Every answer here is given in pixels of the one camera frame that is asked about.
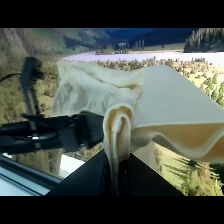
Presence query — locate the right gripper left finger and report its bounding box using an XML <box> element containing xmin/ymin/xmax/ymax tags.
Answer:
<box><xmin>46</xmin><ymin>149</ymin><xmax>113</xmax><ymax>197</ymax></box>

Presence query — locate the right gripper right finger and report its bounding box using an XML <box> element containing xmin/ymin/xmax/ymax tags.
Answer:
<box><xmin>117</xmin><ymin>152</ymin><xmax>185</xmax><ymax>197</ymax></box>

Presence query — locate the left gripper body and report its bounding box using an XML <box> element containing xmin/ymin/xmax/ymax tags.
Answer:
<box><xmin>59</xmin><ymin>110</ymin><xmax>105</xmax><ymax>153</ymax></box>

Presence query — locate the cream T-shirt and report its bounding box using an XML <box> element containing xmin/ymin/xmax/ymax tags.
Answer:
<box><xmin>51</xmin><ymin>60</ymin><xmax>224</xmax><ymax>197</ymax></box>

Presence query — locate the silver frame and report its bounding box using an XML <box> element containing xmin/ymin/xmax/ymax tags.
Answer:
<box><xmin>0</xmin><ymin>165</ymin><xmax>52</xmax><ymax>197</ymax></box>

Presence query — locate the black cable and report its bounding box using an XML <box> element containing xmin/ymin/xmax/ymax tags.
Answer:
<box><xmin>0</xmin><ymin>72</ymin><xmax>23</xmax><ymax>83</ymax></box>

